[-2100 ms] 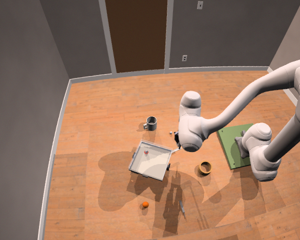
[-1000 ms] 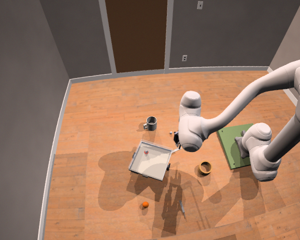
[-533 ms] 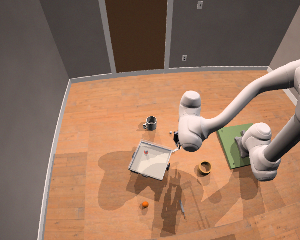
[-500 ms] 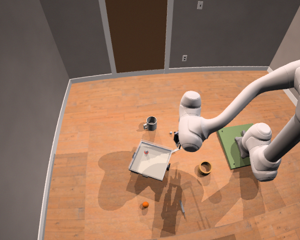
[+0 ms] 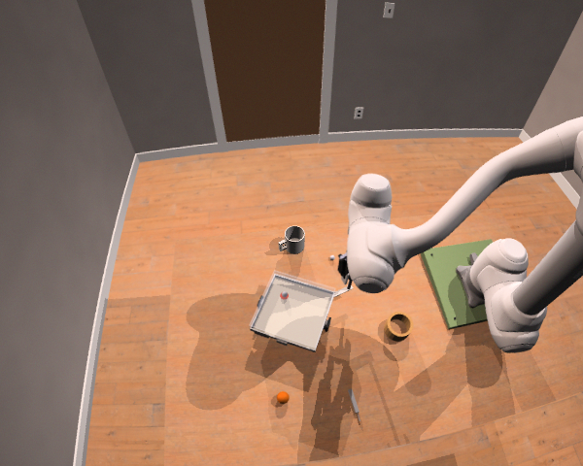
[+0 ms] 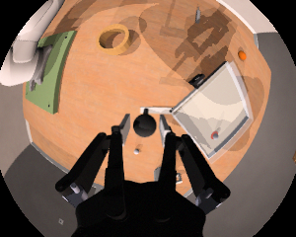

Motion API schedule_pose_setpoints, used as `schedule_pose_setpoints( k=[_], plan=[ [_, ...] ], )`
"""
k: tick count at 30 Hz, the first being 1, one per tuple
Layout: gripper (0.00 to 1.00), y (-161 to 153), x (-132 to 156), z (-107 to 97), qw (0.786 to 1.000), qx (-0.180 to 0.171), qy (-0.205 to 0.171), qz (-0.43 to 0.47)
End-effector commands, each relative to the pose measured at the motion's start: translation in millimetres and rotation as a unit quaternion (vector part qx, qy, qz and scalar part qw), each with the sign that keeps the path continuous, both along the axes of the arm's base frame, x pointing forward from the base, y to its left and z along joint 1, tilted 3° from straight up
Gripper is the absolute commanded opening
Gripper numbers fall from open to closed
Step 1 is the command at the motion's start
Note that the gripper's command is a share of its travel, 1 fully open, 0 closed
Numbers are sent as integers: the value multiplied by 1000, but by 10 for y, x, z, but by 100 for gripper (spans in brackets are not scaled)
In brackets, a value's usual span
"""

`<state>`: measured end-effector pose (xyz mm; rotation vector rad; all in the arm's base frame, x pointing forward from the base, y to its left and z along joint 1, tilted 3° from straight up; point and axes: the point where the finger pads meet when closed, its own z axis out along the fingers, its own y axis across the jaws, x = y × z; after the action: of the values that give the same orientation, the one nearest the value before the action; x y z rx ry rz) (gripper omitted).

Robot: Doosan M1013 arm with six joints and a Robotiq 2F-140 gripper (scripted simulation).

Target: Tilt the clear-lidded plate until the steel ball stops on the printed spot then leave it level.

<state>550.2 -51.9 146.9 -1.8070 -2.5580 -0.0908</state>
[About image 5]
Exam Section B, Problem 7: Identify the orange ball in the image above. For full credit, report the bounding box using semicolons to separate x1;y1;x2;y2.
277;391;290;404

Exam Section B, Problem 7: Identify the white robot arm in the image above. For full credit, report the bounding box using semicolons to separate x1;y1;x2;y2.
347;117;583;353

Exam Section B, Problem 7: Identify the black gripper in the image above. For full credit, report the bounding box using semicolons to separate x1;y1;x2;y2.
337;251;349;284

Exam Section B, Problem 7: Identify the dark grey mug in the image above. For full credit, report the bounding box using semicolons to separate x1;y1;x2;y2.
278;226;305;254

